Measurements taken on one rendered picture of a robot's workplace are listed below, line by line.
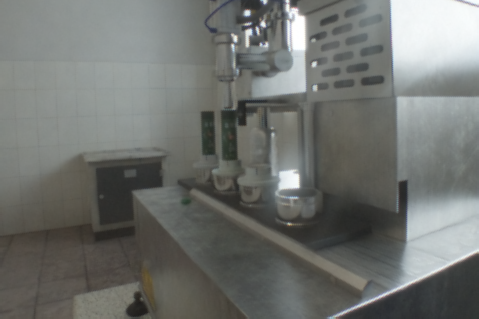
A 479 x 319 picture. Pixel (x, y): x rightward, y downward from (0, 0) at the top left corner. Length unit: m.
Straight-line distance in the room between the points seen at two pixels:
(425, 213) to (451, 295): 0.10
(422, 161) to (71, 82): 3.88
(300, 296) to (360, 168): 0.20
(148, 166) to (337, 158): 3.10
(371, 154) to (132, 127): 3.81
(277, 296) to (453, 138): 0.33
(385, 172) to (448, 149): 0.11
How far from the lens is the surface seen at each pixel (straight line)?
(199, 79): 4.40
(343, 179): 0.50
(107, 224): 3.59
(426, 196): 0.49
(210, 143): 0.75
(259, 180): 0.56
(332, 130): 0.50
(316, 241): 0.42
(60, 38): 4.20
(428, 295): 0.41
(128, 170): 3.49
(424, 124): 0.47
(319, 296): 0.34
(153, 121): 4.20
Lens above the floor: 1.19
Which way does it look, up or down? 3 degrees down
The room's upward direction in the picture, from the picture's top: 2 degrees counter-clockwise
